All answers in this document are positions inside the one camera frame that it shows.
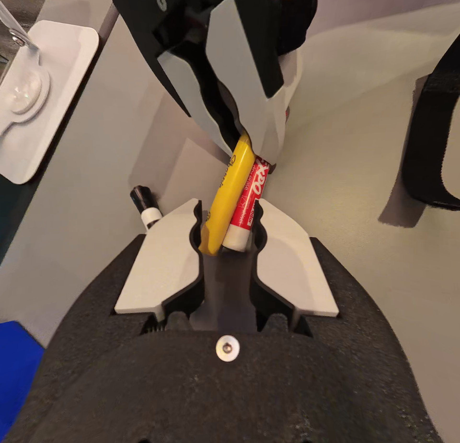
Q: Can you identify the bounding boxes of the clear glass utensil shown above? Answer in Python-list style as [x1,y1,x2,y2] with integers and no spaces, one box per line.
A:
[0,1,52,115]

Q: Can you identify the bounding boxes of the red marker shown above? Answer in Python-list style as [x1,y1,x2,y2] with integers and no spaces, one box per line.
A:
[222,155,271,252]

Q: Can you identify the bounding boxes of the yellow marker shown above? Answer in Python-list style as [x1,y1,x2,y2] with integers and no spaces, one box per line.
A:
[198,132,256,256]

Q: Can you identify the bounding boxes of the white tray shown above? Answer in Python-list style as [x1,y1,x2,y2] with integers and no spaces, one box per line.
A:
[0,20,100,185]

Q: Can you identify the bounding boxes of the blue object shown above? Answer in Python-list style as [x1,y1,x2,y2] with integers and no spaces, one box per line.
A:
[0,321,46,441]

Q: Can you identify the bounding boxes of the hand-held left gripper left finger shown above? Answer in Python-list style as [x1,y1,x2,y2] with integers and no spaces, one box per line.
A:
[114,198,202,315]

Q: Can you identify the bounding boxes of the black and white marker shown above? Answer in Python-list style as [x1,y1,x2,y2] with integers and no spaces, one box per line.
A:
[130,185,163,232]

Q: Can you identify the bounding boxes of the black fabric strap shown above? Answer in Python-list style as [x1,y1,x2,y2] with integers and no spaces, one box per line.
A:
[402,35,460,210]

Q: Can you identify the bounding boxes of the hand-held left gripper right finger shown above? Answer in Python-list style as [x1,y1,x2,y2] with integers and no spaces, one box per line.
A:
[254,198,340,318]

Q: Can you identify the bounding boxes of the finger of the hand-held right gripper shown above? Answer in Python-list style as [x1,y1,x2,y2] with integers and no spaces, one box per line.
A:
[205,0,290,165]
[157,50,238,159]

